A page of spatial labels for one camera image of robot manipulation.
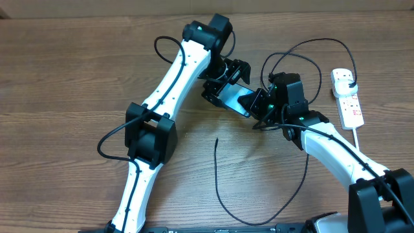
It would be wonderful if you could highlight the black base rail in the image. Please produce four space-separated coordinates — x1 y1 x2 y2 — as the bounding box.
77 222 311 233

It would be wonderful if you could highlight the white power strip cord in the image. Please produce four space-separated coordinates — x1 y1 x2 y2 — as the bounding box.
351 128 360 153

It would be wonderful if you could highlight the black charger cable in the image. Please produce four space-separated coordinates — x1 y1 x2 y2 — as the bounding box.
213 38 358 227

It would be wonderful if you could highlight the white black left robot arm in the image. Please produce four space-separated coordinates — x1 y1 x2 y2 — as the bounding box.
103 14 251 232

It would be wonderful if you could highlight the white power strip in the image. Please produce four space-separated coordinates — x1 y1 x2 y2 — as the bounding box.
331 68 364 129

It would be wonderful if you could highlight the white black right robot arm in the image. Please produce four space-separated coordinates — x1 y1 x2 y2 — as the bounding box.
237 72 413 232

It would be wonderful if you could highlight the white charger plug adapter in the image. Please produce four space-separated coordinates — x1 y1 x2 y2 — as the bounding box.
332 80 358 98

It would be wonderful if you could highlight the Samsung Galaxy smartphone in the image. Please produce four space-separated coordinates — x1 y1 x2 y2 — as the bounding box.
218 83 253 118

